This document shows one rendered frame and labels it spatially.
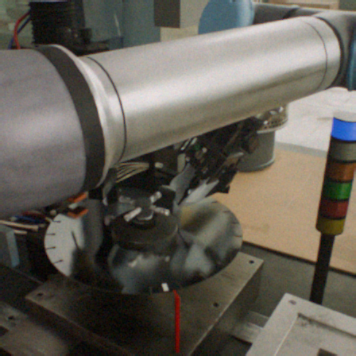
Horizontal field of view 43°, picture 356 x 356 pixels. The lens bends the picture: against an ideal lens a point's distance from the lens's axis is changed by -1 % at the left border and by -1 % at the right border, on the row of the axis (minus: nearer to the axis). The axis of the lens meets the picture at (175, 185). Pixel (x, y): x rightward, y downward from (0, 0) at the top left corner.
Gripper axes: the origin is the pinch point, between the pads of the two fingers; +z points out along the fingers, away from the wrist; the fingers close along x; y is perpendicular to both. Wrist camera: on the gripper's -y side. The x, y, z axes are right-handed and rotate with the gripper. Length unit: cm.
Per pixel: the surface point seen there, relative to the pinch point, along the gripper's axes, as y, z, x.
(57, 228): 13.9, 13.7, -10.8
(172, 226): 4.5, 2.8, 2.4
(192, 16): -22.8, -20.0, -29.5
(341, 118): -1.6, -26.9, 10.9
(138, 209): 9.1, 2.1, -2.5
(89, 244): 14.6, 10.0, -4.0
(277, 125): -65, -2, -10
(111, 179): 6.9, 3.4, -10.5
